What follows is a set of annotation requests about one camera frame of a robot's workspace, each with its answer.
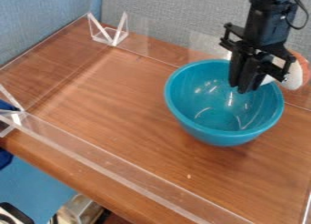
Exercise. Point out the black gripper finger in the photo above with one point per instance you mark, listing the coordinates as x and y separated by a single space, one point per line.
237 64
252 75

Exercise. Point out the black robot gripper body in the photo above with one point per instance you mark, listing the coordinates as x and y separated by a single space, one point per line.
264 35

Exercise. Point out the white toy mushroom brown cap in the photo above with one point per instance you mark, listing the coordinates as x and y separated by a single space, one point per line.
293 78

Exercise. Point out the blue plastic bowl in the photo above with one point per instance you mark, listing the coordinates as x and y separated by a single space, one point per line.
214 113

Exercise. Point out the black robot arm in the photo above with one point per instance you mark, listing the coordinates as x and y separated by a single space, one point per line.
293 6

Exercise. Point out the clear acrylic back barrier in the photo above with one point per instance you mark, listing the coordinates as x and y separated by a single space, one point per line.
204 47

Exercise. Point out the clear acrylic barrier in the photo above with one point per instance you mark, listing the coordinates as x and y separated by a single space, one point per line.
204 47
126 188

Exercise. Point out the clear acrylic front barrier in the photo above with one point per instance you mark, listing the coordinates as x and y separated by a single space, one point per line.
126 188

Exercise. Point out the black white object bottom left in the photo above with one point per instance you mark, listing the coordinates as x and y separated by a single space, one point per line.
13 216

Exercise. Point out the clear acrylic corner bracket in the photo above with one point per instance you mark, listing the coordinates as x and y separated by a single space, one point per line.
105 34

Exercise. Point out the metal table frame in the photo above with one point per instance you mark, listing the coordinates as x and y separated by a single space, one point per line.
80 210

